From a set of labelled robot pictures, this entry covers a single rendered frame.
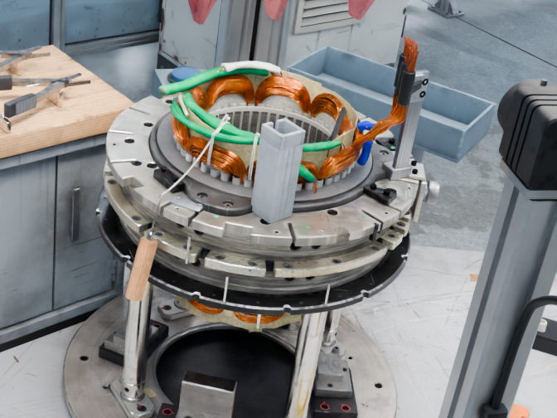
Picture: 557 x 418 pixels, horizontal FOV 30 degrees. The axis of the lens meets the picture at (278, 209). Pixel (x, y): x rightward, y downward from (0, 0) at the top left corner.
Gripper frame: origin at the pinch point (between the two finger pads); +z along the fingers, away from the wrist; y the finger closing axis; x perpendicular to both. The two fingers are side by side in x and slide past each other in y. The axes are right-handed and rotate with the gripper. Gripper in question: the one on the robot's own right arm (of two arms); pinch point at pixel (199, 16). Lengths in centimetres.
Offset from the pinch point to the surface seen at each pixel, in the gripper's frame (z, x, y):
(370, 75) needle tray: 7.1, -12.1, 20.3
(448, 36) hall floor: 125, 169, 262
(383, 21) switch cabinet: 93, 140, 187
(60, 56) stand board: 4.2, 4.5, -16.9
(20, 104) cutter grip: 0.8, -9.7, -29.5
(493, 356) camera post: -17, -75, -34
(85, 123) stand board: 4.1, -11.1, -22.4
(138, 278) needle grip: 6.3, -34.9, -30.5
